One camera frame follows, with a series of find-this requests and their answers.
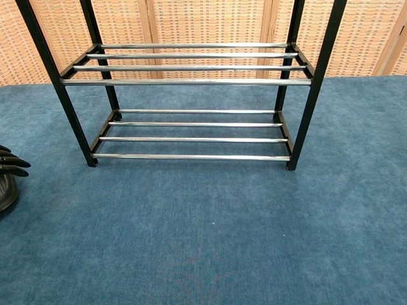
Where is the black and chrome shoe rack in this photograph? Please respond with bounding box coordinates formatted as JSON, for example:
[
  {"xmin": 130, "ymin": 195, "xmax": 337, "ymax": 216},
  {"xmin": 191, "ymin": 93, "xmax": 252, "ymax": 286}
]
[{"xmin": 15, "ymin": 0, "xmax": 348, "ymax": 172}]

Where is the woven bamboo folding screen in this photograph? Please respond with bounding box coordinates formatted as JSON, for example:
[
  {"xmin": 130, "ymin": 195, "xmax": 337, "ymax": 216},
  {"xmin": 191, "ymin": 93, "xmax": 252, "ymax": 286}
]
[{"xmin": 0, "ymin": 0, "xmax": 407, "ymax": 88}]

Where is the black rubber slipper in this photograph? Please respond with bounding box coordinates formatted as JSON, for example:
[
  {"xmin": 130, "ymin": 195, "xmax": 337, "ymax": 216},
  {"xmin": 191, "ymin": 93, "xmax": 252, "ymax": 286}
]
[{"xmin": 0, "ymin": 173, "xmax": 20, "ymax": 214}]

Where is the blue carpet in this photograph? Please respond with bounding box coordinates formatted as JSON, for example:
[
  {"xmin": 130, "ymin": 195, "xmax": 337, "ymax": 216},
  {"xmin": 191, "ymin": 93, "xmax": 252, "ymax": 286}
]
[{"xmin": 0, "ymin": 75, "xmax": 407, "ymax": 305}]

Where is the black and silver left hand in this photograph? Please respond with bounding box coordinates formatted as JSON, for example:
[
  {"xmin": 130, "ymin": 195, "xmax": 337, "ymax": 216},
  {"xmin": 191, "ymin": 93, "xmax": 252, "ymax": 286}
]
[{"xmin": 0, "ymin": 145, "xmax": 32, "ymax": 178}]

